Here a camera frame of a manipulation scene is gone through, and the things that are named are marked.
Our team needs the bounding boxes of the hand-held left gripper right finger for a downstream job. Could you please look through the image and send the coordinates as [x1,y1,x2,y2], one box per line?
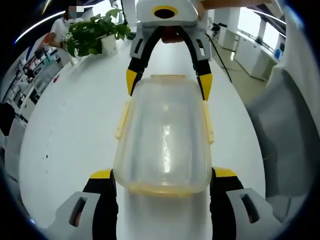
[209,166,288,240]

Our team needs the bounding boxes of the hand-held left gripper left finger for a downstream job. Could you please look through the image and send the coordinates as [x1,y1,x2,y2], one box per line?
[46,168,119,240]

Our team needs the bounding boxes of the clear plastic container yellow buckle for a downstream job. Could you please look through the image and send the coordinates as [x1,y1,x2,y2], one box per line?
[112,73,216,199]

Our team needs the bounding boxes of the white low cabinet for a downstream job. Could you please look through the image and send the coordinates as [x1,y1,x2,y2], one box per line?
[219,24,279,82]

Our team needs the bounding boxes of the green potted plant white pot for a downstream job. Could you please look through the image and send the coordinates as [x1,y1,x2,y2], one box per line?
[65,8,132,59]

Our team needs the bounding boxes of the grey mesh office chair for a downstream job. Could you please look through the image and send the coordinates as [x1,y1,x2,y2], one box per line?
[243,16,320,224]

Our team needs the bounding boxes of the ceiling light strip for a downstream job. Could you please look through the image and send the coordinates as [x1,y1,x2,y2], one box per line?
[14,9,66,44]

